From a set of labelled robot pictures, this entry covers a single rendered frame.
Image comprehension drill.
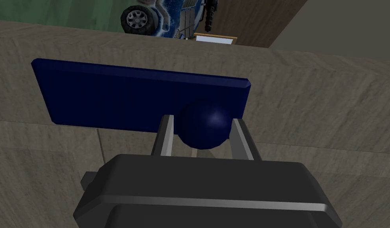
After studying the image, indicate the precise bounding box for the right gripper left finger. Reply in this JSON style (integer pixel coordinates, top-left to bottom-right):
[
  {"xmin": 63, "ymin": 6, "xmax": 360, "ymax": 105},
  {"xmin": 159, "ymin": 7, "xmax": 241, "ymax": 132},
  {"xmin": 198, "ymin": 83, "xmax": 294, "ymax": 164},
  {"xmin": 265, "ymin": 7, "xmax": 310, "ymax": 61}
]
[{"xmin": 150, "ymin": 114, "xmax": 175, "ymax": 157}]

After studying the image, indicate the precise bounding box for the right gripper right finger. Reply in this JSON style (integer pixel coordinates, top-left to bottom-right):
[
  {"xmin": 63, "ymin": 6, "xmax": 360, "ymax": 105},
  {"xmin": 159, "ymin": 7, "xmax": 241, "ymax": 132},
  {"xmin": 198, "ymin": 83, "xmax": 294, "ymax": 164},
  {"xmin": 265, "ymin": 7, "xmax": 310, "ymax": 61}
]
[{"xmin": 229, "ymin": 118, "xmax": 262, "ymax": 161}]

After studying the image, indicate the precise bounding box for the dark blue ball knob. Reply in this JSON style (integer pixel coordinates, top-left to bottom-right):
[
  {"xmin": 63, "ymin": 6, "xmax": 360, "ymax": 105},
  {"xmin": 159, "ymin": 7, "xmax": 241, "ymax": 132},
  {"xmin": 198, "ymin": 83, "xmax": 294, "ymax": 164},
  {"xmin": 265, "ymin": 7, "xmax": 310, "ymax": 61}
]
[{"xmin": 176, "ymin": 99, "xmax": 234, "ymax": 150}]

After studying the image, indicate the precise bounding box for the dark blue drawer front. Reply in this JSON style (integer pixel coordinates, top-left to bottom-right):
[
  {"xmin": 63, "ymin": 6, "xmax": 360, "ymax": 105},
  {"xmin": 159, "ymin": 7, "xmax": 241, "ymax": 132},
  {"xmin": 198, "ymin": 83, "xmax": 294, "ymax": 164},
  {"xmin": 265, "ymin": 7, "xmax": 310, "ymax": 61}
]
[{"xmin": 30, "ymin": 58, "xmax": 252, "ymax": 135}]

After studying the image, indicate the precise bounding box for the white wood-framed picture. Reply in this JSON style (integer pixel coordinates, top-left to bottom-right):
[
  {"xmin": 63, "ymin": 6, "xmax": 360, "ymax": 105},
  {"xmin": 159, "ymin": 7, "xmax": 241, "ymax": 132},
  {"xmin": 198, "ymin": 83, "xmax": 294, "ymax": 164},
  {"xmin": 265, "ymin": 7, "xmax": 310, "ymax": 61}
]
[{"xmin": 193, "ymin": 32, "xmax": 238, "ymax": 45}]

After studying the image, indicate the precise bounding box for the blue toy truck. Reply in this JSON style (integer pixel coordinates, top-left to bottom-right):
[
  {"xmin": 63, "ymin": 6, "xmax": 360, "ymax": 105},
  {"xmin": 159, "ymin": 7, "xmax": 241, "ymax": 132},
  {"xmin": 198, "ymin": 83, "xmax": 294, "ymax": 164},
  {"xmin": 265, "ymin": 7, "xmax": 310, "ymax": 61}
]
[{"xmin": 120, "ymin": 0, "xmax": 219, "ymax": 39}]

